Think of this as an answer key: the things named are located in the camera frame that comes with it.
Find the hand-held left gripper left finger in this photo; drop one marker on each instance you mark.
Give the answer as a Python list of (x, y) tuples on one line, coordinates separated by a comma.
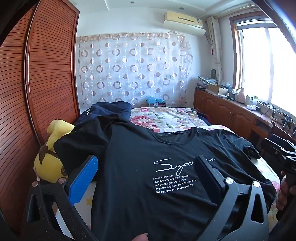
[(81, 183)]

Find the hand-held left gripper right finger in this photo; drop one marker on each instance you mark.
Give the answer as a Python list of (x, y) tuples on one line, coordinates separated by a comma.
[(208, 172)]

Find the black printed t-shirt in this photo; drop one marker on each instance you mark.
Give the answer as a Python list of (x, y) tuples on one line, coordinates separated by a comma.
[(143, 190)]

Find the person's right hand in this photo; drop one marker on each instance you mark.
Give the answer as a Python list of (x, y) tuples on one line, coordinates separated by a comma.
[(283, 194)]

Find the person's left hand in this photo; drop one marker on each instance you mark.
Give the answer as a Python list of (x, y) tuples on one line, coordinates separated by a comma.
[(140, 237)]

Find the strawberry flower bed sheet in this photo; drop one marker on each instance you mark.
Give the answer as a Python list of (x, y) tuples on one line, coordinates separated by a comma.
[(266, 169)]

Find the yellow plush toy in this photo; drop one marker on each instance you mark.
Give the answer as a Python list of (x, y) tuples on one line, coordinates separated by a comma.
[(49, 162)]

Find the white pouch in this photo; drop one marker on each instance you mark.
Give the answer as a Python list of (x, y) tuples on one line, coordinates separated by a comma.
[(252, 107)]

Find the green-lidded jar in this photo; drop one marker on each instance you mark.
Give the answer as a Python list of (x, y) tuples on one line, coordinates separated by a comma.
[(254, 99)]

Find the white jar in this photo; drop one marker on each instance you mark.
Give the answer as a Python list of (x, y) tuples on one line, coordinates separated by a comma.
[(247, 100)]

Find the long wooden cabinet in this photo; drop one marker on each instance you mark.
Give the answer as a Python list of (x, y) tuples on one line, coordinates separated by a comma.
[(226, 113)]

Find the pink jug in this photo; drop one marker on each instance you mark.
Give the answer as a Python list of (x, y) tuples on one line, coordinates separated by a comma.
[(240, 96)]

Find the floral blanket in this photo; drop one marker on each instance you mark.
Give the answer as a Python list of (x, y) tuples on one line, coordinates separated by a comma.
[(161, 118)]

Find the navy folded garment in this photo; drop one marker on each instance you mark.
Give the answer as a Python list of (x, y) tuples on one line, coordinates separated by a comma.
[(106, 111)]

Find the cardboard box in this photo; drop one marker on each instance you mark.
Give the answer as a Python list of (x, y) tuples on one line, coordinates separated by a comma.
[(216, 89)]

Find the wood-framed window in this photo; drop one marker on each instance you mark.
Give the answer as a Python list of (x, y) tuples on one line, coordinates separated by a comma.
[(266, 64)]

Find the blue item on box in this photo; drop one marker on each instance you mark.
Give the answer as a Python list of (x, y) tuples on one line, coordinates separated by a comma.
[(155, 101)]

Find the stack of folded papers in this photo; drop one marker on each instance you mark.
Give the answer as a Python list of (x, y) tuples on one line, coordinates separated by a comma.
[(204, 81)]

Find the dark woven fan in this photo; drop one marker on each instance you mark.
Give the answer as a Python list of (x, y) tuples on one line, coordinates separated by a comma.
[(214, 74)]

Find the red tassel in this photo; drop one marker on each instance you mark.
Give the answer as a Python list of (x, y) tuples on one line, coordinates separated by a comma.
[(211, 49)]

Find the wooden slatted wardrobe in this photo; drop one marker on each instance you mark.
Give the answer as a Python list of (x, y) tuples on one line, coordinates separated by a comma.
[(41, 69)]

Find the tied patterned window curtain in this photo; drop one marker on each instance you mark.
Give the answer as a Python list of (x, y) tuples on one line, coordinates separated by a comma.
[(215, 41)]

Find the sheer circle-patterned curtain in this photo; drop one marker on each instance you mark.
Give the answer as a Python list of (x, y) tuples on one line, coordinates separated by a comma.
[(134, 69)]

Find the wall air conditioner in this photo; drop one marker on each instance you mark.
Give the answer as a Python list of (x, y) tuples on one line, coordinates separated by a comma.
[(183, 22)]

